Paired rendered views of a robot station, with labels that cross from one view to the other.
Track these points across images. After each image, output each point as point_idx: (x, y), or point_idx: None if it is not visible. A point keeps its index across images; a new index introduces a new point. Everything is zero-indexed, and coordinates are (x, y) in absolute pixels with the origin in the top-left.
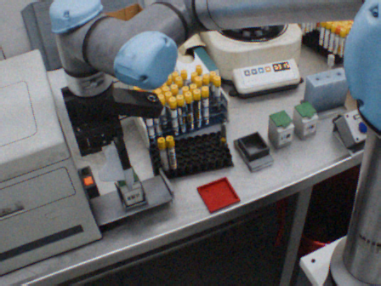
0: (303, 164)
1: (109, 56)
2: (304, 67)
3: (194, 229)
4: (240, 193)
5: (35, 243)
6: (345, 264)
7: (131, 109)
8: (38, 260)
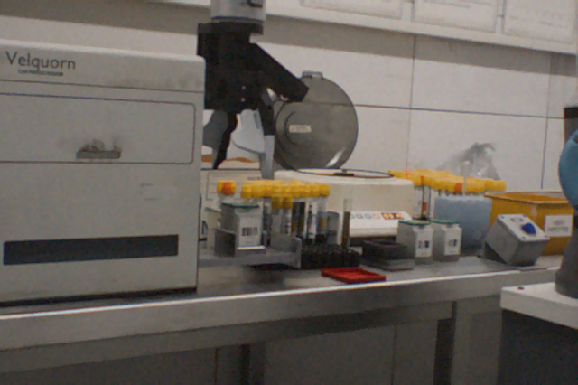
0: (455, 270)
1: None
2: None
3: (329, 301)
4: None
5: (104, 246)
6: None
7: (278, 69)
8: (94, 292)
